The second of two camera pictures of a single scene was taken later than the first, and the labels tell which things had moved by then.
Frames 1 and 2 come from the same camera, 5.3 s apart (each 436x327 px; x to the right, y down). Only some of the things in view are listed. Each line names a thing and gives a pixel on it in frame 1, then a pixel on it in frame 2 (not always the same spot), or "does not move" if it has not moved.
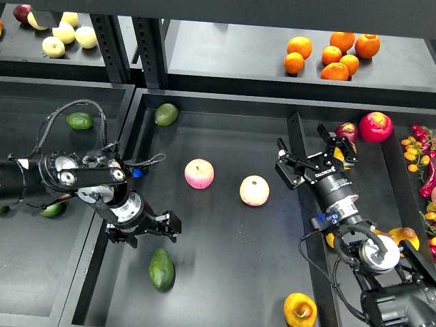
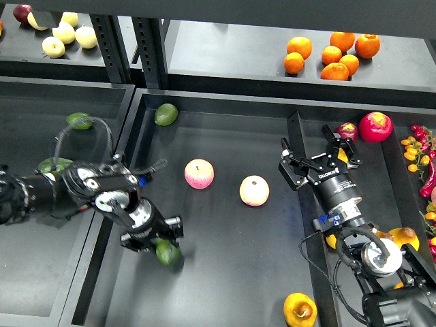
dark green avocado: [161, 269] to [167, 252]
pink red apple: [199, 173] does not move
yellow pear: [300, 310] does not move
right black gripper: [326, 173] does not move
